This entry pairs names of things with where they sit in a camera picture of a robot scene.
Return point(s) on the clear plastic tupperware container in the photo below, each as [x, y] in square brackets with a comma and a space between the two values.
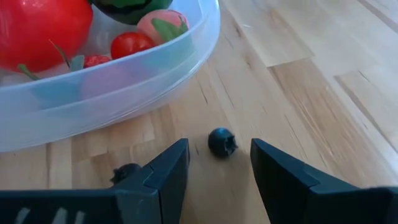
[93, 102]

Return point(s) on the small pink peach with leaf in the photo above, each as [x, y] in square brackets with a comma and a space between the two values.
[149, 25]

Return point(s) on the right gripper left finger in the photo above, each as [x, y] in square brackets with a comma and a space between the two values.
[93, 208]

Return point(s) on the dark toy blueberry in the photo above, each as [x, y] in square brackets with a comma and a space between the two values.
[220, 143]

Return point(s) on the black toy blackberry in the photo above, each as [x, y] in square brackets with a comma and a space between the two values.
[124, 172]

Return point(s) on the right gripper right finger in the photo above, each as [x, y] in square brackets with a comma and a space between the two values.
[311, 205]

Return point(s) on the pink round fruit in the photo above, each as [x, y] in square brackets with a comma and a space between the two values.
[37, 31]

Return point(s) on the red cherry with stem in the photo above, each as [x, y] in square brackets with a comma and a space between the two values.
[130, 45]

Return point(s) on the green striped toy watermelon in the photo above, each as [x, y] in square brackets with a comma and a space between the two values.
[130, 11]

